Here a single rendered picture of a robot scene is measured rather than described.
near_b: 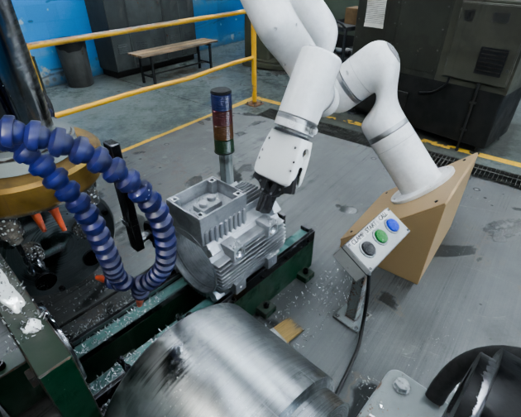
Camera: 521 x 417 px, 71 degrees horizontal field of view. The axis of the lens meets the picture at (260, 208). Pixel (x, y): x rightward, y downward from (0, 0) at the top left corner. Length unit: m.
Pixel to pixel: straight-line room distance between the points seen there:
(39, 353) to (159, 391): 0.16
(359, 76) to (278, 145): 0.41
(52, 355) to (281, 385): 0.27
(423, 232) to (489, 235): 0.41
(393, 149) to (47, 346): 0.90
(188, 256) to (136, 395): 0.44
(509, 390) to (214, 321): 0.33
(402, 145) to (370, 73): 0.21
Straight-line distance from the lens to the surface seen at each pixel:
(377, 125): 1.07
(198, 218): 0.65
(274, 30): 0.79
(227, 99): 1.06
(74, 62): 5.78
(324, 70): 0.72
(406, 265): 1.06
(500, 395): 0.22
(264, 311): 0.91
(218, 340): 0.45
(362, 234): 0.74
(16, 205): 0.46
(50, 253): 0.86
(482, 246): 1.30
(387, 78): 1.06
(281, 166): 0.72
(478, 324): 1.06
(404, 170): 1.09
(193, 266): 0.84
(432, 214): 0.95
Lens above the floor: 1.53
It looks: 35 degrees down
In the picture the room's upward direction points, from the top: straight up
